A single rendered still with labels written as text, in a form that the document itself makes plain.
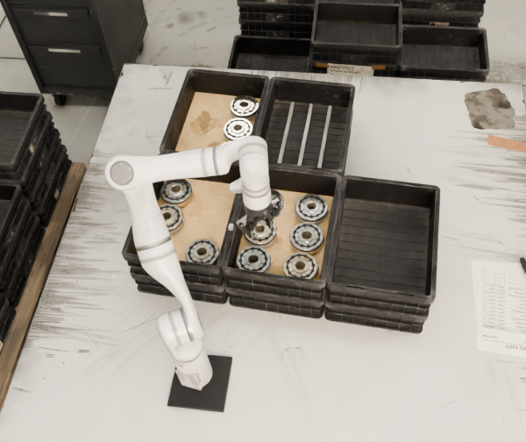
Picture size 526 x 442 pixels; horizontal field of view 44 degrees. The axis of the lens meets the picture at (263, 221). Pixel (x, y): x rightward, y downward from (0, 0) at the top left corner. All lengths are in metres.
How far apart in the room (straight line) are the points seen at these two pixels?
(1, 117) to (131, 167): 1.57
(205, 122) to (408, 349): 1.04
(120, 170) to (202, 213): 0.56
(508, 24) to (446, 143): 1.81
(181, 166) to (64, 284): 0.79
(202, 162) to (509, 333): 1.07
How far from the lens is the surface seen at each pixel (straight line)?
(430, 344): 2.03
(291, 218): 2.05
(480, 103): 2.63
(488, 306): 2.12
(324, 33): 3.20
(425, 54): 3.30
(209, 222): 2.07
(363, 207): 2.09
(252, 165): 1.53
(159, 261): 1.63
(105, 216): 2.32
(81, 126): 3.63
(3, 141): 2.99
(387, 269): 1.98
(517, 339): 2.10
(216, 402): 1.92
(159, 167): 1.57
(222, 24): 4.06
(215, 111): 2.37
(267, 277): 1.83
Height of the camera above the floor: 2.52
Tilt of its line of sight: 55 degrees down
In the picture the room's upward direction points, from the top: 4 degrees counter-clockwise
